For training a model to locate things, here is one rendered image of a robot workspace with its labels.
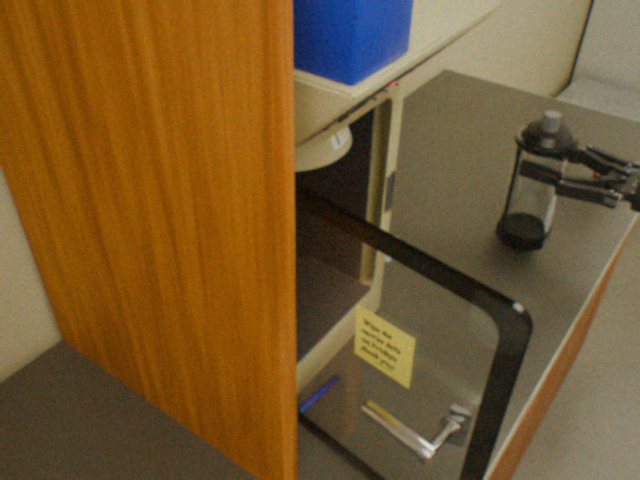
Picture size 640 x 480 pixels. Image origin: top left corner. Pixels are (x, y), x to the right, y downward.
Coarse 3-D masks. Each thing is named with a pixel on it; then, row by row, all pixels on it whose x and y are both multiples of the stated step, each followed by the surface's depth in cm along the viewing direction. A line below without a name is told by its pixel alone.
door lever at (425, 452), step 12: (372, 408) 66; (372, 420) 65; (384, 420) 64; (396, 420) 64; (444, 420) 65; (384, 432) 65; (396, 432) 63; (408, 432) 63; (444, 432) 64; (456, 432) 64; (408, 444) 63; (420, 444) 62; (432, 444) 62; (420, 456) 62; (432, 456) 61
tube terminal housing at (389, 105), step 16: (400, 80) 87; (384, 96) 85; (400, 96) 89; (384, 112) 92; (400, 112) 91; (336, 128) 77; (384, 128) 94; (304, 144) 73; (384, 144) 96; (384, 160) 97; (384, 176) 95; (384, 192) 97; (368, 208) 101; (384, 224) 102
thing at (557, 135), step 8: (552, 112) 111; (544, 120) 111; (552, 120) 110; (528, 128) 112; (536, 128) 112; (544, 128) 111; (552, 128) 110; (560, 128) 112; (568, 128) 112; (528, 136) 111; (536, 136) 110; (544, 136) 110; (552, 136) 110; (560, 136) 110; (568, 136) 110; (536, 144) 110; (544, 144) 110; (552, 144) 109; (560, 144) 109; (568, 144) 110
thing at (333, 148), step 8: (344, 128) 85; (336, 136) 83; (344, 136) 84; (320, 144) 81; (328, 144) 82; (336, 144) 83; (344, 144) 84; (312, 152) 81; (320, 152) 81; (328, 152) 82; (336, 152) 83; (344, 152) 84; (296, 160) 80; (304, 160) 81; (312, 160) 81; (320, 160) 81; (328, 160) 82; (296, 168) 81; (304, 168) 81; (312, 168) 81
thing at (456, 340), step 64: (320, 256) 67; (384, 256) 60; (320, 320) 73; (384, 320) 64; (448, 320) 58; (512, 320) 52; (320, 384) 80; (384, 384) 70; (448, 384) 62; (512, 384) 56; (384, 448) 76; (448, 448) 67
